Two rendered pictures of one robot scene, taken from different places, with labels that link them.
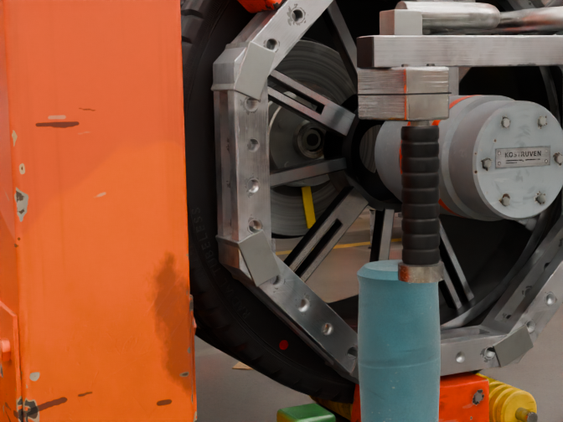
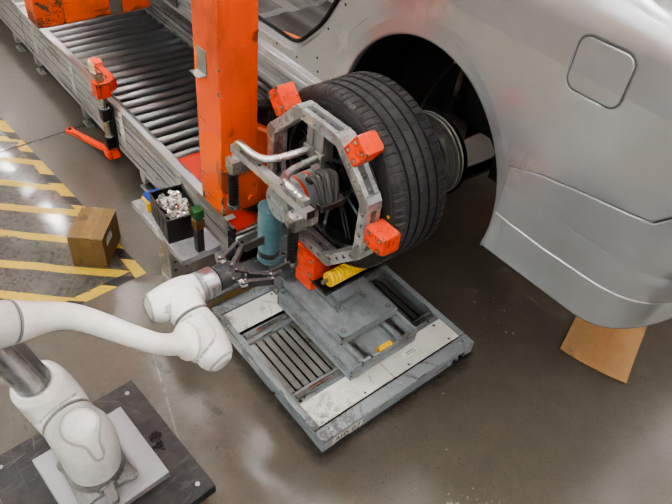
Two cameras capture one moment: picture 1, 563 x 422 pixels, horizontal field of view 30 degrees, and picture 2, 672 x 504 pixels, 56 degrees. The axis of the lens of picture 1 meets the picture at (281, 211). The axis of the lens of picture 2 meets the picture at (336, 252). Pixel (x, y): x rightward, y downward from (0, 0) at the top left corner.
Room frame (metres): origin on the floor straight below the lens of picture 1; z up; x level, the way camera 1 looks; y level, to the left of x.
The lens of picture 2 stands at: (0.82, -1.87, 2.17)
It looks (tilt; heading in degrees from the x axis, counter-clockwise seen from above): 43 degrees down; 72
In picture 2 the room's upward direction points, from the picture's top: 7 degrees clockwise
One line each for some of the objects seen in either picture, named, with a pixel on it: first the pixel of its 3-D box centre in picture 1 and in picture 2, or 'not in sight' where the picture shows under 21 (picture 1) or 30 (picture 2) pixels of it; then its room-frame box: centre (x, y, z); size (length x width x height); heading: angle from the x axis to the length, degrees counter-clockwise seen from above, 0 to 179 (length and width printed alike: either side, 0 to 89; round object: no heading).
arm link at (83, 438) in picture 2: not in sight; (85, 440); (0.49, -0.81, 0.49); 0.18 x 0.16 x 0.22; 122
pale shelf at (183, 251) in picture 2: not in sight; (175, 225); (0.78, 0.16, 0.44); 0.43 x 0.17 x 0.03; 116
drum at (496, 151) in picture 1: (465, 156); (302, 193); (1.21, -0.21, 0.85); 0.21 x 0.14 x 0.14; 26
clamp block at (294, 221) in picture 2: not in sight; (301, 217); (1.17, -0.42, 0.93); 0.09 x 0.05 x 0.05; 26
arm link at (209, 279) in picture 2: not in sight; (206, 283); (0.87, -0.57, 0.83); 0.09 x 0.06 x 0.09; 116
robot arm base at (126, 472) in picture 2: not in sight; (99, 471); (0.51, -0.83, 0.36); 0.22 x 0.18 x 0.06; 116
